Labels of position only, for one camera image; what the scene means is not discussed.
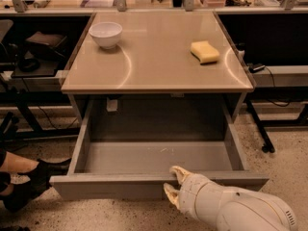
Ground black power adapter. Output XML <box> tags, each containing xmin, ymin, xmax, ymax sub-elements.
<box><xmin>247</xmin><ymin>64</ymin><xmax>266</xmax><ymax>73</ymax></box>

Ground yellow sponge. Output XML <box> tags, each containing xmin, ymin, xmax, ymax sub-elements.
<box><xmin>191</xmin><ymin>40</ymin><xmax>219</xmax><ymax>64</ymax></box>

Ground black desk leg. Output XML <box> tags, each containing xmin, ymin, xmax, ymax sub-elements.
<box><xmin>245</xmin><ymin>100</ymin><xmax>275</xmax><ymax>153</ymax></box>

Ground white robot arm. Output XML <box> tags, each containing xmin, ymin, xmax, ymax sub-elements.
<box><xmin>164</xmin><ymin>166</ymin><xmax>298</xmax><ymax>231</ymax></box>

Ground grey top drawer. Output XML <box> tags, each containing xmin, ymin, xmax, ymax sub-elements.
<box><xmin>51</xmin><ymin>99</ymin><xmax>269</xmax><ymax>200</ymax></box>

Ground grey drawer cabinet beige top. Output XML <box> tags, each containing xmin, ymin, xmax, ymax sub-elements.
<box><xmin>62</xmin><ymin>11</ymin><xmax>253</xmax><ymax>116</ymax></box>

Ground black chunky shoe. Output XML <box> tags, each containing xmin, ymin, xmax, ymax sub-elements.
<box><xmin>0</xmin><ymin>159</ymin><xmax>71</xmax><ymax>213</ymax></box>

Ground white ceramic bowl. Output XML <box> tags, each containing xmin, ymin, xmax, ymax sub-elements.
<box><xmin>89</xmin><ymin>22</ymin><xmax>122</xmax><ymax>49</ymax></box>

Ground person bare leg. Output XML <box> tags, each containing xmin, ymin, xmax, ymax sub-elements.
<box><xmin>0</xmin><ymin>151</ymin><xmax>39</xmax><ymax>173</ymax></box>

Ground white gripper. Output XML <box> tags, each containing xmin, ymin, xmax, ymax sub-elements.
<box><xmin>164</xmin><ymin>166</ymin><xmax>230</xmax><ymax>222</ymax></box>

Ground black headphones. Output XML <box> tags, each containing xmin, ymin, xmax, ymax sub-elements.
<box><xmin>16</xmin><ymin>51</ymin><xmax>40</xmax><ymax>72</ymax></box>

